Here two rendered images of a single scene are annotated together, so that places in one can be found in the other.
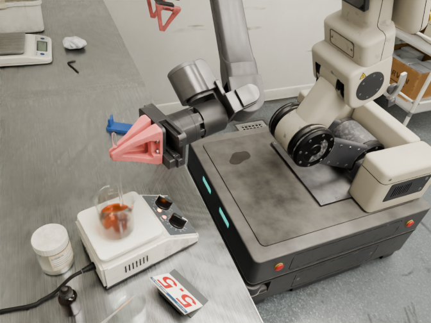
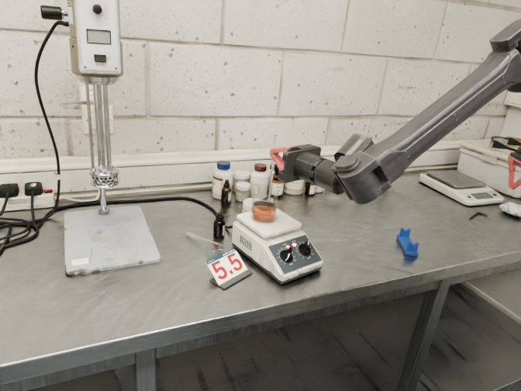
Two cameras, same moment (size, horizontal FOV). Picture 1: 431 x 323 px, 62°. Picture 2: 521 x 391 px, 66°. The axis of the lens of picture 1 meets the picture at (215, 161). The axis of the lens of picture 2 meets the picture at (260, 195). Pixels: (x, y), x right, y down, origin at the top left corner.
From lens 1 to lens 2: 0.83 m
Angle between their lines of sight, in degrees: 76
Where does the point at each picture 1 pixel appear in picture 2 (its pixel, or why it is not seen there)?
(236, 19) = (420, 122)
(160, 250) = (257, 249)
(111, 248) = (246, 217)
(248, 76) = (367, 155)
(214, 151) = not seen: outside the picture
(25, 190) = (307, 212)
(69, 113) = (405, 219)
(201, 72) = (360, 146)
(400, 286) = not seen: outside the picture
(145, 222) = (271, 228)
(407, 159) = not seen: outside the picture
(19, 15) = (502, 174)
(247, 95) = (344, 161)
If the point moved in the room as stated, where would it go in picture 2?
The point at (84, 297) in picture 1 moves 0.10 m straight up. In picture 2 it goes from (225, 239) to (228, 204)
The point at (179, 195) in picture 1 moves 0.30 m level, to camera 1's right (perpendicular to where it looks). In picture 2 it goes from (336, 277) to (358, 382)
